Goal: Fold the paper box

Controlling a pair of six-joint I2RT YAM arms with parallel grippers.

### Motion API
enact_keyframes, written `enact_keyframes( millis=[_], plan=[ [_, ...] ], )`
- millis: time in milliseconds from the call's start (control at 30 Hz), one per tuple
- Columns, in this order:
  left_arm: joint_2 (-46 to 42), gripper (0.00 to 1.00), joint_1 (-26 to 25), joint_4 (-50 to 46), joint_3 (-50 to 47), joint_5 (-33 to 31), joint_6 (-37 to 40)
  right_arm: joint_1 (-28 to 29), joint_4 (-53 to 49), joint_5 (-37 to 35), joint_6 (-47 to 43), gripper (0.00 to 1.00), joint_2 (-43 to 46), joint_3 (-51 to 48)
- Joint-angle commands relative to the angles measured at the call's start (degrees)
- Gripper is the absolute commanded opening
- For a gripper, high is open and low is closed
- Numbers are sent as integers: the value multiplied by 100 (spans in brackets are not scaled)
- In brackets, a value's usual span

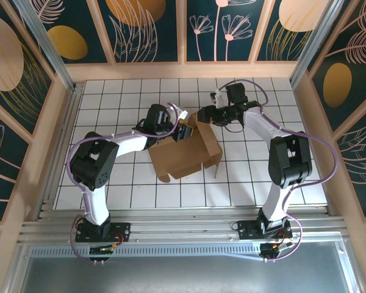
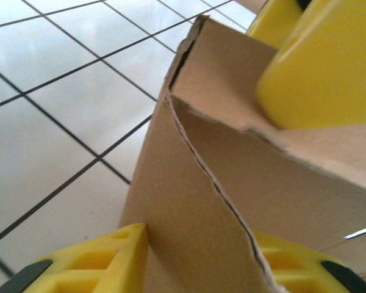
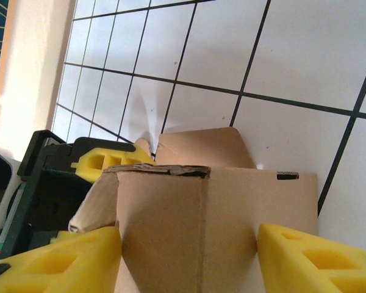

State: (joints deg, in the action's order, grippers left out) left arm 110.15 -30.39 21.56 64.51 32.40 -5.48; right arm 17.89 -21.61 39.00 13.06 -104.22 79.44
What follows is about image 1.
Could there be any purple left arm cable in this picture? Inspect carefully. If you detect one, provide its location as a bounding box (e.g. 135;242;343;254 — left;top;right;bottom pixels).
65;102;184;266

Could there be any aluminium mounting rail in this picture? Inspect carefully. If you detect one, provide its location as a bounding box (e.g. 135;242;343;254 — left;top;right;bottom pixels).
18;206;348;245

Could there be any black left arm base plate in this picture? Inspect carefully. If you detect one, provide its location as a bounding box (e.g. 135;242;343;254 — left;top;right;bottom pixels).
75;222;131;244

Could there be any small green circuit board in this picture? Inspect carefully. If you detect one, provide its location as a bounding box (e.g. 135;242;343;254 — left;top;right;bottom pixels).
89;245;115;256

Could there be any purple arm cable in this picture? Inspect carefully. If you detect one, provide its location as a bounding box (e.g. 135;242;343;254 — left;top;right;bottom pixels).
65;102;184;266
215;79;338;263

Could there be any perforated metal cable duct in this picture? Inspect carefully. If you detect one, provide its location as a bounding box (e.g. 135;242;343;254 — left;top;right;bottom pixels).
30;245;263;259

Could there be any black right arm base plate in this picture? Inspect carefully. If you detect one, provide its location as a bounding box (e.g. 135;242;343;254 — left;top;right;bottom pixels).
238;220;293;241

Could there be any grey metal sheet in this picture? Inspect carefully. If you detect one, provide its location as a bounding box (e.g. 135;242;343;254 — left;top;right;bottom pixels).
20;241;357;293

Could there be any aluminium corner post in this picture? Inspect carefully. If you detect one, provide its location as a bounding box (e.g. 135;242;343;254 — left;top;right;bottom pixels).
289;0;345;89
12;0;77;92

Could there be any brown cardboard paper box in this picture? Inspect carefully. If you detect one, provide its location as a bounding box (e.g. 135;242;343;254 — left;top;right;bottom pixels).
148;111;223;184

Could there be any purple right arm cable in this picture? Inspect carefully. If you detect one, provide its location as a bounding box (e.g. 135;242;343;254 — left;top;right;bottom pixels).
215;79;338;263

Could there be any aluminium side rail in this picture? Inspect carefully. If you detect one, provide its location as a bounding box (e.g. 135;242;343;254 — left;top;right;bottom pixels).
38;84;85;220

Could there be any black circuit board with wires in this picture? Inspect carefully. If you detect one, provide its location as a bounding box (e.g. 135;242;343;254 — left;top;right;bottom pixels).
260;241;293;254

